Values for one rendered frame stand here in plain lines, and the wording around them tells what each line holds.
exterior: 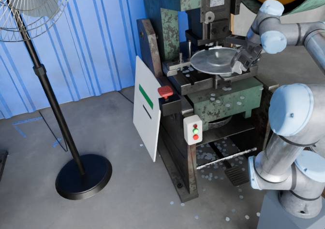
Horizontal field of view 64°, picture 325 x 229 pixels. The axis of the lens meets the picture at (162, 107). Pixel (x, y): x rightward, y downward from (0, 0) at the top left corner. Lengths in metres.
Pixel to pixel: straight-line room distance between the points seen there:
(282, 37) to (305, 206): 0.60
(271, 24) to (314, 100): 0.43
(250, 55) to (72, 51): 1.72
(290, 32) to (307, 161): 0.44
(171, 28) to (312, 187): 1.03
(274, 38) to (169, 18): 0.72
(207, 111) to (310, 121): 0.79
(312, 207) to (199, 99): 0.65
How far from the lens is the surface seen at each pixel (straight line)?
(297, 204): 1.12
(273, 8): 1.01
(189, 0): 1.19
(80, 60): 2.51
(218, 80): 1.35
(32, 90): 2.65
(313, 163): 1.03
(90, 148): 2.12
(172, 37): 1.54
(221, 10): 1.32
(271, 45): 0.94
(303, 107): 0.61
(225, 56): 1.39
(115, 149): 2.04
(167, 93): 1.16
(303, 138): 0.67
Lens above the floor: 1.39
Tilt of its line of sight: 36 degrees down
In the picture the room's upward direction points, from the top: 7 degrees counter-clockwise
